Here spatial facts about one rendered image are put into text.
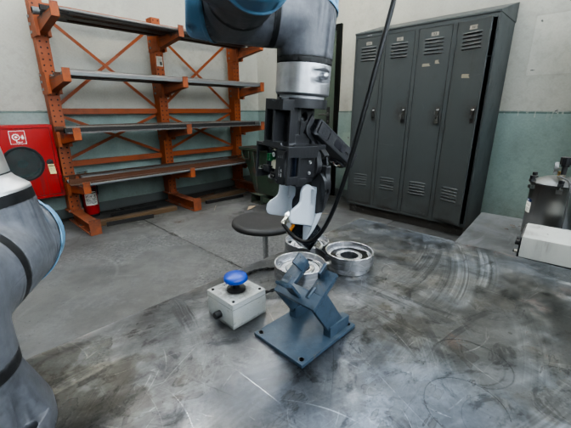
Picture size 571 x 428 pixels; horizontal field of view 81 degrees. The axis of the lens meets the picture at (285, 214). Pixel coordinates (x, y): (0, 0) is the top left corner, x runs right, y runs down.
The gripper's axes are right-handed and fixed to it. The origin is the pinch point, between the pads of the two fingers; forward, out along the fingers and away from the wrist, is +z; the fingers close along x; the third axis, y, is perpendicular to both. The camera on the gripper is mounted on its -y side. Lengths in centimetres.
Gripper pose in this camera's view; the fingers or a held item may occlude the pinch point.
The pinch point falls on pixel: (301, 228)
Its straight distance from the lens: 54.6
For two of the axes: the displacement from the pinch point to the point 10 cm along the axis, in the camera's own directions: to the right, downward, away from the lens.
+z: -0.7, 9.5, 3.1
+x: 6.6, 2.7, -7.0
